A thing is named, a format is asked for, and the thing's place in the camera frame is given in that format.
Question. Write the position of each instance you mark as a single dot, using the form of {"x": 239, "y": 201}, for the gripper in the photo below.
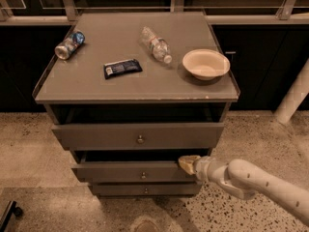
{"x": 202, "y": 167}

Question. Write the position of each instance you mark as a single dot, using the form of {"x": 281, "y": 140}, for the grey drawer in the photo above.
{"x": 134, "y": 166}
{"x": 81, "y": 137}
{"x": 149, "y": 189}

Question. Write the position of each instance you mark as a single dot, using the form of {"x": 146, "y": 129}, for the round robot base foot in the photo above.
{"x": 144, "y": 226}

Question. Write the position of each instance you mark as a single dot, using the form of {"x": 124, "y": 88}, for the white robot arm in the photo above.
{"x": 274, "y": 143}

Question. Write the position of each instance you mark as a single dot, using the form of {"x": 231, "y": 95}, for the grey top drawer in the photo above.
{"x": 81, "y": 137}

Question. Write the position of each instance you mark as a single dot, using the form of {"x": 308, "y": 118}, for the grey drawer cabinet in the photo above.
{"x": 76, "y": 91}

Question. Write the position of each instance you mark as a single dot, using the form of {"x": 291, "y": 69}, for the grey bottom drawer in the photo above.
{"x": 149, "y": 189}

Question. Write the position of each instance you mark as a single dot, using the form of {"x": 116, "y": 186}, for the white paper bowl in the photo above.
{"x": 206, "y": 64}

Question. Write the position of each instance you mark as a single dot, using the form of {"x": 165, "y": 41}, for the clear plastic water bottle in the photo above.
{"x": 158, "y": 47}

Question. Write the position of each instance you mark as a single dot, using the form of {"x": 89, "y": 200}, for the dark blue snack packet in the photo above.
{"x": 122, "y": 67}

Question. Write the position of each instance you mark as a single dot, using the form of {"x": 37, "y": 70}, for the silver blue soda can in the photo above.
{"x": 68, "y": 46}

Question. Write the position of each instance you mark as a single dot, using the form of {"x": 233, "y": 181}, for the black caster base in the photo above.
{"x": 11, "y": 210}

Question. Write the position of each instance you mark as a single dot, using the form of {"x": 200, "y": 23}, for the metal railing frame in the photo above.
{"x": 55, "y": 12}

